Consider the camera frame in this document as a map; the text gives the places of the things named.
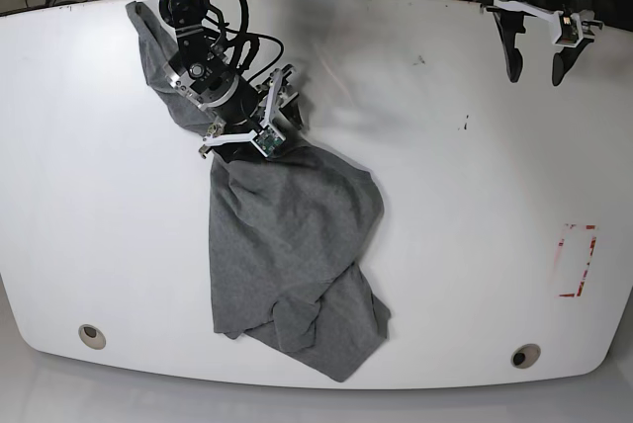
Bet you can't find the left table grommet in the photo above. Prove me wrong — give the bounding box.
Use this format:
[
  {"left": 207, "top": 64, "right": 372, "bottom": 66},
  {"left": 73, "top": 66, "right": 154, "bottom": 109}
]
[{"left": 78, "top": 324, "right": 107, "bottom": 351}]

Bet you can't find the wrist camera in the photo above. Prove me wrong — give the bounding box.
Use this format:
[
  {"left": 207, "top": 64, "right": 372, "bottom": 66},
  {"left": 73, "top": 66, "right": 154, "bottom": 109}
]
[
  {"left": 556, "top": 14, "right": 581, "bottom": 46},
  {"left": 251, "top": 126, "right": 286, "bottom": 157}
]

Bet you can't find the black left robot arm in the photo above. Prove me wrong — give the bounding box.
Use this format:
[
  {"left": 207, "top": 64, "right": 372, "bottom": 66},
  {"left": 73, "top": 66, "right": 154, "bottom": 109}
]
[{"left": 486, "top": 0, "right": 603, "bottom": 86}]

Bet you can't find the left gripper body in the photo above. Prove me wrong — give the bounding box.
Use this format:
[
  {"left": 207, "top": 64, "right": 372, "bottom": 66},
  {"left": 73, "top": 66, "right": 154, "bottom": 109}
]
[{"left": 485, "top": 0, "right": 603, "bottom": 45}]

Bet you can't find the grey T-shirt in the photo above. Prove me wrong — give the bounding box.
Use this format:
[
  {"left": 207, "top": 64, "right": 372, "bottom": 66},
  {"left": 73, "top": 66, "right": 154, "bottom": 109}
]
[{"left": 124, "top": 0, "right": 393, "bottom": 384}]

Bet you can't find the right table grommet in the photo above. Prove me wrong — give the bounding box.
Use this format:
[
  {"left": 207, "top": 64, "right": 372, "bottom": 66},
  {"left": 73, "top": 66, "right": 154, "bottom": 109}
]
[{"left": 510, "top": 343, "right": 541, "bottom": 370}]

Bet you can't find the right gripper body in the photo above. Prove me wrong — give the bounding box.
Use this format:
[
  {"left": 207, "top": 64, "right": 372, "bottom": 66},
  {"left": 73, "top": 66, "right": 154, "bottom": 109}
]
[{"left": 199, "top": 64, "right": 300, "bottom": 160}]

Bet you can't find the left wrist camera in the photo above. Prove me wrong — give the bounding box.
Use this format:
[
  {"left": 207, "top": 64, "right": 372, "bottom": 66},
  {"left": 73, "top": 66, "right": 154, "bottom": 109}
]
[{"left": 556, "top": 14, "right": 581, "bottom": 46}]

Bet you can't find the red tape marker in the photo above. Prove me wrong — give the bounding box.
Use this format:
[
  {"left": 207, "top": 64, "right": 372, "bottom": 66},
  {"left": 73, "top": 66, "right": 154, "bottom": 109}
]
[{"left": 552, "top": 223, "right": 597, "bottom": 298}]

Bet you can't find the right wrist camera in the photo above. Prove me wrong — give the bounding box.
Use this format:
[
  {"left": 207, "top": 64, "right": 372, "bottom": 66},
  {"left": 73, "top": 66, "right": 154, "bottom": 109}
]
[{"left": 251, "top": 126, "right": 286, "bottom": 157}]

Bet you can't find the table grommet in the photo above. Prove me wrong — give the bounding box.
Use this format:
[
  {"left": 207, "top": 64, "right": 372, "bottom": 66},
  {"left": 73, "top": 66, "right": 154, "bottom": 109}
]
[
  {"left": 510, "top": 343, "right": 541, "bottom": 370},
  {"left": 78, "top": 324, "right": 107, "bottom": 351}
]

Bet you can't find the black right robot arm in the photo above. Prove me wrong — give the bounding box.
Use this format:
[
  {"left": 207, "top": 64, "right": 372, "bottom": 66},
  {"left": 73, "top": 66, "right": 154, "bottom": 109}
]
[{"left": 159, "top": 0, "right": 303, "bottom": 162}]

